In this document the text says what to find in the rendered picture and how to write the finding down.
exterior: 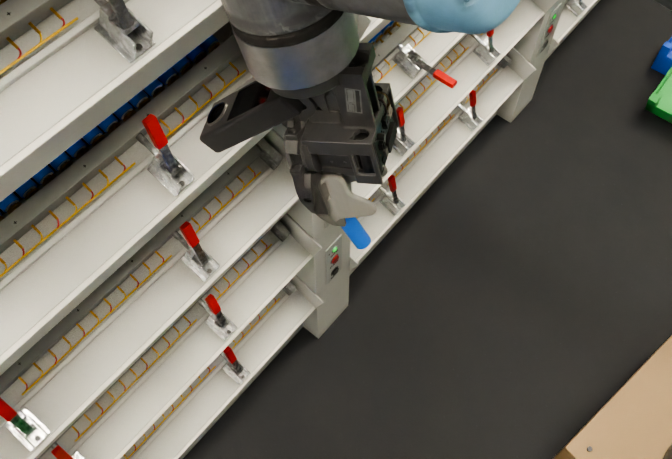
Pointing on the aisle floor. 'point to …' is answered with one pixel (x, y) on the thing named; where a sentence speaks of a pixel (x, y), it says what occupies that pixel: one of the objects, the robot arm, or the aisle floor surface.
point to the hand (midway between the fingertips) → (336, 207)
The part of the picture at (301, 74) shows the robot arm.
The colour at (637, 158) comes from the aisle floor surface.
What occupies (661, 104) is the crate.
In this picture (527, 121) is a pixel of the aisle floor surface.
